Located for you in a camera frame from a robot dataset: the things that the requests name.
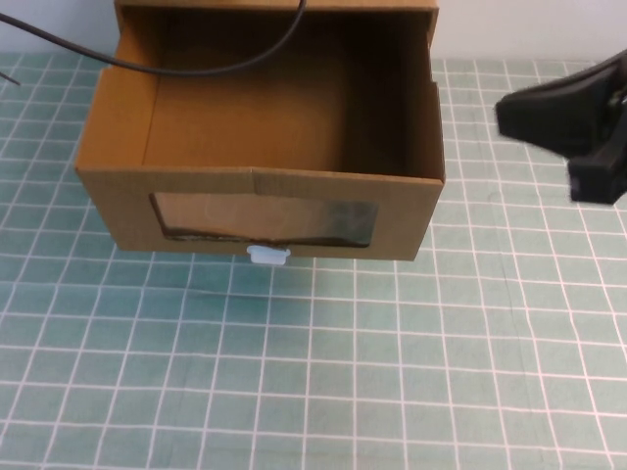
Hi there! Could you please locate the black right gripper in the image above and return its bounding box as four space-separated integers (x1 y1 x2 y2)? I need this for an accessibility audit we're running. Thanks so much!
494 48 627 206

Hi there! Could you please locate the cardboard drawer with window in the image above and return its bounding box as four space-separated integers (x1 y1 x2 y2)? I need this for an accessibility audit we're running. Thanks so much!
72 3 448 265

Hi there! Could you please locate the cardboard box shell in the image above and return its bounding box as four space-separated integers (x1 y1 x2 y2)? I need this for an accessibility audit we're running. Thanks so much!
112 0 438 53

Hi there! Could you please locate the green checked tablecloth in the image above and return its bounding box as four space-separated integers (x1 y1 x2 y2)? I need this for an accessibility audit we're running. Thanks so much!
0 52 627 470

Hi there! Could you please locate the white plastic drawer handle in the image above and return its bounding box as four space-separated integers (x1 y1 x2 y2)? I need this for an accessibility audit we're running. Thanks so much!
245 244 293 266

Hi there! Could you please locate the long black cable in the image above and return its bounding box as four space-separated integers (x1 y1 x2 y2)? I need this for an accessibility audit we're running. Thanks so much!
0 0 310 78

